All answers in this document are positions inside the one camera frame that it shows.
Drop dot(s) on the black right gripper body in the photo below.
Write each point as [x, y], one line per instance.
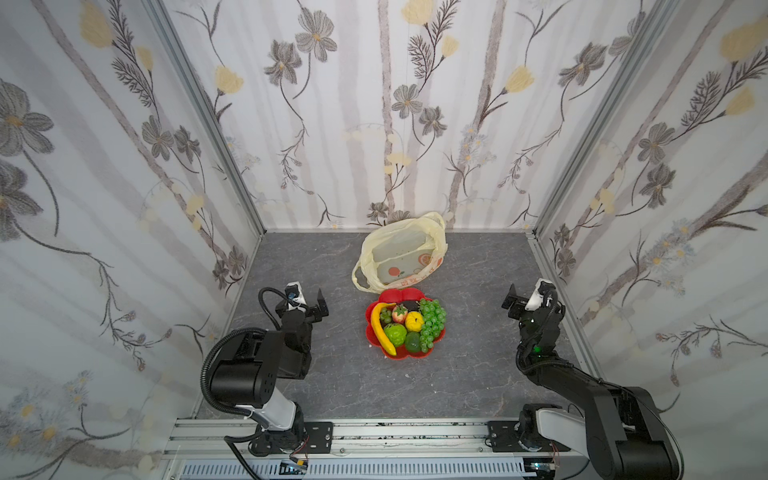
[534, 309]

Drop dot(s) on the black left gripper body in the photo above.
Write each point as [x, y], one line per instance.
[303, 309]

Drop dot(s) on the yellow fake banana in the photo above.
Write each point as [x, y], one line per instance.
[378, 330]

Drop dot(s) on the red flower-shaped plastic plate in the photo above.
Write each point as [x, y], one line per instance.
[396, 296]

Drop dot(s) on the bright green bumpy fake fruit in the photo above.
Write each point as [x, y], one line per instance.
[396, 333]

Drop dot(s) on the red fake strawberry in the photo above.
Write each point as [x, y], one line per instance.
[399, 314]

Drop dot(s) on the green fake grape bunch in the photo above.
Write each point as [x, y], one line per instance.
[434, 318]

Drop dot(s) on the pale yellow printed plastic bag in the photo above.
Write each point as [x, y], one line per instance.
[401, 254]

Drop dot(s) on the yellow fake lemon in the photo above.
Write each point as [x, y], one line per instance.
[414, 321]

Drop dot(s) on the green fake lime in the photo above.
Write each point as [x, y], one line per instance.
[412, 343]

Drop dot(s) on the dark purple fake mangosteen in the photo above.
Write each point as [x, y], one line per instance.
[385, 316]

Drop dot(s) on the dark fake avocado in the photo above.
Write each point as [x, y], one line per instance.
[411, 305]

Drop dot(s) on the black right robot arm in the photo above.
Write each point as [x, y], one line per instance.
[618, 429]

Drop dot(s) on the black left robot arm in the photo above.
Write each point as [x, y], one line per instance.
[239, 374]

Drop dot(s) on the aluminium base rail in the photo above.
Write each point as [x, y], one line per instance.
[442, 448]

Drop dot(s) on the aluminium frame post right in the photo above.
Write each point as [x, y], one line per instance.
[642, 47]

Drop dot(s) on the aluminium frame post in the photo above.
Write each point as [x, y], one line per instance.
[642, 47]
[203, 107]

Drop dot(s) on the aluminium frame post left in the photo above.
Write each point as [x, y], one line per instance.
[203, 107]

